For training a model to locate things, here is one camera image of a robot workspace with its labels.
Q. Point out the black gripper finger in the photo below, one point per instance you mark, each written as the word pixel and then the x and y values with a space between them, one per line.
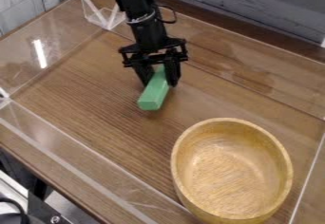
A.
pixel 171 70
pixel 144 71

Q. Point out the clear acrylic corner bracket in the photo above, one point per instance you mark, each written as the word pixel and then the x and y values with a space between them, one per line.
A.
pixel 104 18

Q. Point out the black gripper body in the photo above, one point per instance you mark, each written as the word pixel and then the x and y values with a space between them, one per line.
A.
pixel 153 47

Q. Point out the brown wooden bowl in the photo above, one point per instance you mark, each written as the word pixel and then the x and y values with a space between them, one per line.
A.
pixel 231 171

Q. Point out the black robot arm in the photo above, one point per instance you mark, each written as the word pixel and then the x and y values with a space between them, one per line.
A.
pixel 135 8

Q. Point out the clear acrylic tray wall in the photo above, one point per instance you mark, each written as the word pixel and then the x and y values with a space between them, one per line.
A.
pixel 72 126

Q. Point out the green rectangular block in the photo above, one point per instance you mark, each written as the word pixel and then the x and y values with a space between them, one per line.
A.
pixel 155 91

